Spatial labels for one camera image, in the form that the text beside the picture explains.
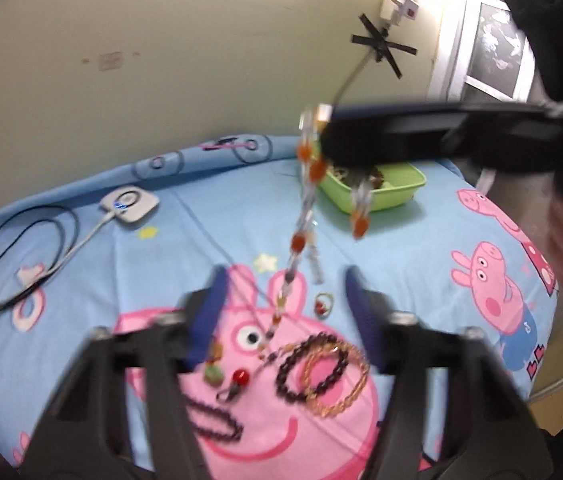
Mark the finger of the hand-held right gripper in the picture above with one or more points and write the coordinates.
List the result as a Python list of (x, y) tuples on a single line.
[(386, 132)]

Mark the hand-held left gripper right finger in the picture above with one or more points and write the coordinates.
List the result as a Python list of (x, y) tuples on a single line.
[(361, 312)]

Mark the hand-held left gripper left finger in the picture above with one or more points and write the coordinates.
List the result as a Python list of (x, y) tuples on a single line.
[(209, 312)]

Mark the green plastic tray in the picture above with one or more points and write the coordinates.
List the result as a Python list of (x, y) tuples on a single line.
[(396, 195)]

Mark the green and amber bead charm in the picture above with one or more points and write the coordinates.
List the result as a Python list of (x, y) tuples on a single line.
[(213, 374)]

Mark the red bead pendant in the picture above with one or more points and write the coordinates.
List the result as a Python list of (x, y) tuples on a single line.
[(240, 376)]

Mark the black tape cross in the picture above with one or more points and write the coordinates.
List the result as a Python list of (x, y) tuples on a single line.
[(384, 45)]

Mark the printed cartoon blanket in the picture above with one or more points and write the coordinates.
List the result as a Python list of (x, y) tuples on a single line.
[(201, 220)]

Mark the white framed window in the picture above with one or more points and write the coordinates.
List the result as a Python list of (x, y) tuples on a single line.
[(496, 45)]

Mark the white square device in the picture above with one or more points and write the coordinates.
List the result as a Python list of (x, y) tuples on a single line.
[(129, 206)]

